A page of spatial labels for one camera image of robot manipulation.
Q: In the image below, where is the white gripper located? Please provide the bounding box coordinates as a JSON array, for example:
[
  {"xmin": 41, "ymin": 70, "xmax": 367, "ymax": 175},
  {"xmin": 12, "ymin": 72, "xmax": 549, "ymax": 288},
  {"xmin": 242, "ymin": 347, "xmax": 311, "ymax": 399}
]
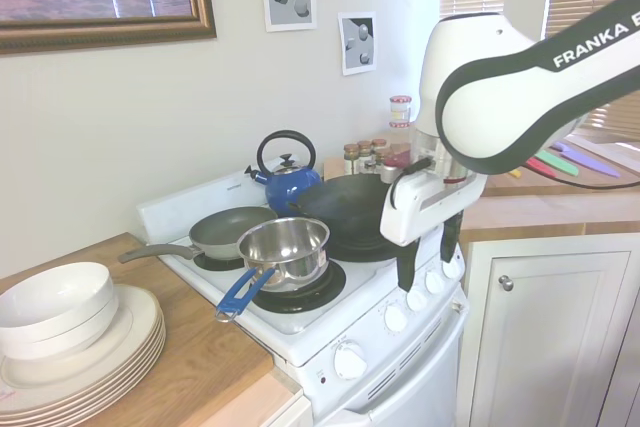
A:
[{"xmin": 379, "ymin": 175, "xmax": 488, "ymax": 293}]

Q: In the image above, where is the black stove burner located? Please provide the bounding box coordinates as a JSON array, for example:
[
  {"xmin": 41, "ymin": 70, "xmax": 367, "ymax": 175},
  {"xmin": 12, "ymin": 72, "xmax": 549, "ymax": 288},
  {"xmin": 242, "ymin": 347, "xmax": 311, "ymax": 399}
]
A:
[
  {"xmin": 193, "ymin": 248, "xmax": 247, "ymax": 273},
  {"xmin": 327, "ymin": 240, "xmax": 401, "ymax": 264},
  {"xmin": 248, "ymin": 257, "xmax": 348, "ymax": 314}
]

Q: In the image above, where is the white electric stove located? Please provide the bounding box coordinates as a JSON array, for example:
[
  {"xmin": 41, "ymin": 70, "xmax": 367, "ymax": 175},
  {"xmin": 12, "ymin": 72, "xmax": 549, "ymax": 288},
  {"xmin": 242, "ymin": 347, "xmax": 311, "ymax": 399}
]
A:
[{"xmin": 135, "ymin": 166, "xmax": 471, "ymax": 427}]

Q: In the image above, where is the thick wooden cutting board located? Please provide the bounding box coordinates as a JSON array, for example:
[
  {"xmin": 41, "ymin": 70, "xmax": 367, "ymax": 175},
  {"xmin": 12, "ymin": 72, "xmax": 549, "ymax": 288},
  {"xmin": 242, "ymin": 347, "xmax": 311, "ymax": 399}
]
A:
[{"xmin": 479, "ymin": 139, "xmax": 640, "ymax": 199}]

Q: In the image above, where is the red spice jar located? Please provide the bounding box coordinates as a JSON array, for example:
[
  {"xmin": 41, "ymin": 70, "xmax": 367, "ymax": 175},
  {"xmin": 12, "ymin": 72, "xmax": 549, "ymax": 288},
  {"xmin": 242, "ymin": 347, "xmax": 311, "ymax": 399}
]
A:
[{"xmin": 383, "ymin": 143, "xmax": 414, "ymax": 171}]

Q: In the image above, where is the glass jar red checked lid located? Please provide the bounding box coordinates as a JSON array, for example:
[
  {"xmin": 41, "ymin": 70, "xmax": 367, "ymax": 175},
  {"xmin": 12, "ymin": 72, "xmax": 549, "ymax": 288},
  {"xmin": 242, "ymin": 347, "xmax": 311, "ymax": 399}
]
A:
[
  {"xmin": 389, "ymin": 94, "xmax": 413, "ymax": 124},
  {"xmin": 388, "ymin": 120, "xmax": 414, "ymax": 146}
]

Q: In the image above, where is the large white oven knob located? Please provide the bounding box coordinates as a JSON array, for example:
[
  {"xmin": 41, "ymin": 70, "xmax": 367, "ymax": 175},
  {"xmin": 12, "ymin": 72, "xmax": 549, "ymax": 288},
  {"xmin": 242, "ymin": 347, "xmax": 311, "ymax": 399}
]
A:
[{"xmin": 333, "ymin": 340, "xmax": 369, "ymax": 380}]

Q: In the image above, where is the red kitchen knife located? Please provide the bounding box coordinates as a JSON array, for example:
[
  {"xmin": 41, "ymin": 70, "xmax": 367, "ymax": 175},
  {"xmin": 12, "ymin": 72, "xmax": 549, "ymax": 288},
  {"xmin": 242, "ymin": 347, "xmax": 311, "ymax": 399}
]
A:
[{"xmin": 523, "ymin": 156, "xmax": 558, "ymax": 180}]

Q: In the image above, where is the green kitchen knife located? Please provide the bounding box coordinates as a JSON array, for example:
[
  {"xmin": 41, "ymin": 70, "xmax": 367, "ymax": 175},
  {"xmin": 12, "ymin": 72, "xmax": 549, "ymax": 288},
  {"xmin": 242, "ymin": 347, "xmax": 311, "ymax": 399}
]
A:
[{"xmin": 537, "ymin": 148, "xmax": 582, "ymax": 176}]

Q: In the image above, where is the purple kitchen knife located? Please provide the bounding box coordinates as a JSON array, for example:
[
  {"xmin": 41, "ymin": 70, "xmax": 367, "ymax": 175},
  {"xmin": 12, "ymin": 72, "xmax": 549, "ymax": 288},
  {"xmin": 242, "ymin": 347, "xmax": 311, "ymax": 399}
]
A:
[{"xmin": 549, "ymin": 141, "xmax": 622, "ymax": 180}]

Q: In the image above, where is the grey frying pan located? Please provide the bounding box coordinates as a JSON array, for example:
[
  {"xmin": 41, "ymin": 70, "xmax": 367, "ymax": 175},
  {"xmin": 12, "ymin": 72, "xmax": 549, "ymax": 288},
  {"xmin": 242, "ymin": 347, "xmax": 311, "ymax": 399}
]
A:
[{"xmin": 117, "ymin": 206, "xmax": 279, "ymax": 265}]

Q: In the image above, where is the white drawer cabinet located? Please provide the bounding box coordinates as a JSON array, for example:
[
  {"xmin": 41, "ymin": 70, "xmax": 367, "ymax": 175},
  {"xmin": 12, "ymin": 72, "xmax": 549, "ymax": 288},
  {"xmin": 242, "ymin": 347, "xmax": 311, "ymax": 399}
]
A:
[{"xmin": 272, "ymin": 389, "xmax": 315, "ymax": 427}]

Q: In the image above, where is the small grey geometric shapes print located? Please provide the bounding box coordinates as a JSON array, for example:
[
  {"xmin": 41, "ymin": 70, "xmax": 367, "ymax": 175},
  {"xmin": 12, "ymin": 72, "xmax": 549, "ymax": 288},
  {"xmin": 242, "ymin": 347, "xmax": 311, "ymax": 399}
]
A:
[{"xmin": 337, "ymin": 11, "xmax": 378, "ymax": 78}]

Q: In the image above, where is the cream dinner plate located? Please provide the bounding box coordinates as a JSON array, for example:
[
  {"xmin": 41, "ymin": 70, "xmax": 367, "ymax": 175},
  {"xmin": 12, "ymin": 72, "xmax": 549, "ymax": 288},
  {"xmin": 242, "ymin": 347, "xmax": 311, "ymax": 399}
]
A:
[
  {"xmin": 0, "ymin": 283, "xmax": 164, "ymax": 391},
  {"xmin": 0, "ymin": 321, "xmax": 166, "ymax": 404},
  {"xmin": 0, "ymin": 315, "xmax": 165, "ymax": 398},
  {"xmin": 0, "ymin": 333, "xmax": 167, "ymax": 417},
  {"xmin": 0, "ymin": 339, "xmax": 168, "ymax": 424},
  {"xmin": 0, "ymin": 327, "xmax": 167, "ymax": 410}
]

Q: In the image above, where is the white ceramic bowl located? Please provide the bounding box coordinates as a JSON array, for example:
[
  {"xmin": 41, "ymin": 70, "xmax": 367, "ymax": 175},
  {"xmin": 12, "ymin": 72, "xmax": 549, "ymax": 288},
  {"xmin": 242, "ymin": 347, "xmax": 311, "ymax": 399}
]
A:
[
  {"xmin": 0, "ymin": 294, "xmax": 121, "ymax": 362},
  {"xmin": 0, "ymin": 261, "xmax": 114, "ymax": 346}
]

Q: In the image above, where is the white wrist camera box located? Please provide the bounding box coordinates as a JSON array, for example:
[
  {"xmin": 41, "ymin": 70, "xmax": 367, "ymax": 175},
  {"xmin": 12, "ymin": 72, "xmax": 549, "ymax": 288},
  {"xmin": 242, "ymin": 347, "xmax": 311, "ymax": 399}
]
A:
[{"xmin": 391, "ymin": 156, "xmax": 434, "ymax": 210}]

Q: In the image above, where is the black wok with wooden handle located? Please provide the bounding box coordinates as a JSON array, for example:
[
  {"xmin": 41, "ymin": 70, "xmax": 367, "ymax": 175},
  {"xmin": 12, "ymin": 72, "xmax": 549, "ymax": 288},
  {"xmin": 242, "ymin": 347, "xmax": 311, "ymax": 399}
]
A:
[{"xmin": 287, "ymin": 174, "xmax": 401, "ymax": 254}]

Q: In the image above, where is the steel saucepan with blue handle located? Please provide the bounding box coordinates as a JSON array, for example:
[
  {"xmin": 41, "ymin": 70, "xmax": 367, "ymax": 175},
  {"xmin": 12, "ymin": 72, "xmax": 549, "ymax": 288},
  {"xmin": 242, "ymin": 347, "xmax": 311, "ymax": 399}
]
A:
[{"xmin": 214, "ymin": 216, "xmax": 332, "ymax": 324}]

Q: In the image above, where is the blue kettle with black handle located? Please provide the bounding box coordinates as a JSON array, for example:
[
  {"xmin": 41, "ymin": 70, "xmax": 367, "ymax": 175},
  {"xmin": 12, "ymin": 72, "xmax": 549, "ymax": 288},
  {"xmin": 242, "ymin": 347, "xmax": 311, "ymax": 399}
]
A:
[{"xmin": 243, "ymin": 129, "xmax": 323, "ymax": 218}]

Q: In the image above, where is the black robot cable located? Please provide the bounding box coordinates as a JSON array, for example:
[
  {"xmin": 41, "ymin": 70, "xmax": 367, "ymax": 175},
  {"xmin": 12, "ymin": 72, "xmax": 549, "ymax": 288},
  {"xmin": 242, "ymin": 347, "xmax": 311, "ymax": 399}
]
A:
[{"xmin": 522, "ymin": 160, "xmax": 640, "ymax": 192}]

